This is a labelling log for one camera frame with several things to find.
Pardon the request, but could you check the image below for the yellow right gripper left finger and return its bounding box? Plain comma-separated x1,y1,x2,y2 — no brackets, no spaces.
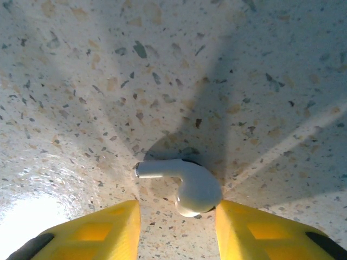
8,199,142,260

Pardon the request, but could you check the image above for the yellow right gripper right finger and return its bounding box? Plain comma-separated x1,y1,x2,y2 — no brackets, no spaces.
215,199,347,260

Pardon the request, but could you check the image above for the white wireless earbud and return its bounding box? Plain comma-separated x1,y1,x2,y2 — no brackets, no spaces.
134,158,223,218

